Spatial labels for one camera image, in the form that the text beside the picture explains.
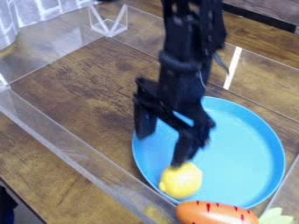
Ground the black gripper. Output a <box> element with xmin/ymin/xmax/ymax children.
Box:
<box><xmin>133</xmin><ymin>51</ymin><xmax>214</xmax><ymax>167</ymax></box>

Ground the yellow toy lemon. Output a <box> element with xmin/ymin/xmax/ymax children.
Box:
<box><xmin>158</xmin><ymin>162</ymin><xmax>202</xmax><ymax>200</ymax></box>

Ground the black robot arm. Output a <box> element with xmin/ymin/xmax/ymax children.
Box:
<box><xmin>133</xmin><ymin>0</ymin><xmax>227</xmax><ymax>167</ymax></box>

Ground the blue round plastic tray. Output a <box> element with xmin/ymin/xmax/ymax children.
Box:
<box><xmin>132</xmin><ymin>96</ymin><xmax>285</xmax><ymax>208</ymax></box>

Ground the orange toy carrot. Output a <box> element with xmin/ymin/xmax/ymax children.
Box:
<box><xmin>173</xmin><ymin>199</ymin><xmax>295</xmax><ymax>224</ymax></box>

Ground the dark baseboard strip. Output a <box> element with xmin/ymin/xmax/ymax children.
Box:
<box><xmin>222</xmin><ymin>3</ymin><xmax>296</xmax><ymax>33</ymax></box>

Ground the white brick pattern curtain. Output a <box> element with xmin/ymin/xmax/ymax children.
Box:
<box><xmin>0</xmin><ymin>0</ymin><xmax>101</xmax><ymax>51</ymax></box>

